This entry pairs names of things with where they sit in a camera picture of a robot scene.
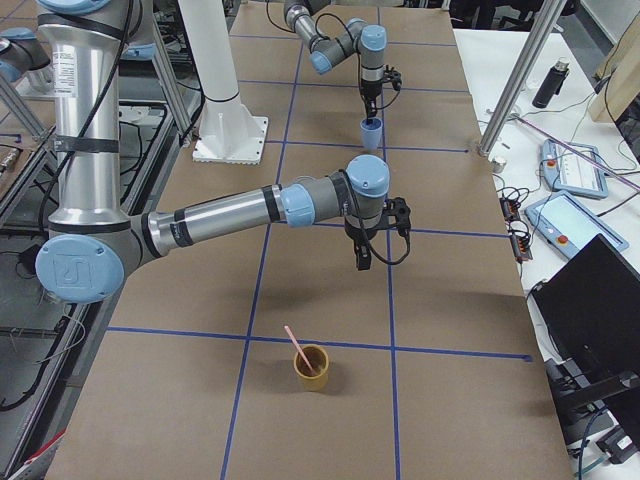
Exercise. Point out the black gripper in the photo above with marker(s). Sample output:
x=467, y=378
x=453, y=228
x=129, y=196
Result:
x=370, y=91
x=359, y=235

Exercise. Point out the blue plastic cup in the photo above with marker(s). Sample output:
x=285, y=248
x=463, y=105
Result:
x=371, y=130

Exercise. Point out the pink chopstick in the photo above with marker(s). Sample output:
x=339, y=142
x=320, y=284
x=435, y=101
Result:
x=299, y=349

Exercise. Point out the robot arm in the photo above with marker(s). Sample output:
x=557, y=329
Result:
x=367, y=41
x=93, y=244

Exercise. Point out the yellow-brown cylindrical cup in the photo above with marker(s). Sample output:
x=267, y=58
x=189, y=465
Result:
x=319, y=359

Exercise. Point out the small metal cylinder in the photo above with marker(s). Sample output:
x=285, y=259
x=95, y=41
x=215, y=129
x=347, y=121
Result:
x=498, y=164

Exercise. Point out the white central pillar with base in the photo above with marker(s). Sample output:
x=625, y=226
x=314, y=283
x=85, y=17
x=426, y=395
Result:
x=227, y=132

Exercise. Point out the dark water bottle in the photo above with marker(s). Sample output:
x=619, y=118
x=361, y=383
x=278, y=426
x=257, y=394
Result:
x=552, y=83

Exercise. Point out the near teach pendant tablet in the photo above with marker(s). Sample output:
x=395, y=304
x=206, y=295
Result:
x=568, y=225

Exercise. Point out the teach pendant tablet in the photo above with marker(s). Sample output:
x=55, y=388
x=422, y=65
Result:
x=562, y=169
x=568, y=225

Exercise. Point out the far teach pendant tablet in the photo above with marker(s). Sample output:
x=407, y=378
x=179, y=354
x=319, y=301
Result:
x=562, y=169

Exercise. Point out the black laptop monitor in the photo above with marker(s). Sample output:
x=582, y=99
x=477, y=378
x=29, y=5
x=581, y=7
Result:
x=591, y=309

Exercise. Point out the aluminium frame post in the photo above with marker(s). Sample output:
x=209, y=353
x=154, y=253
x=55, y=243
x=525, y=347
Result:
x=540, y=31

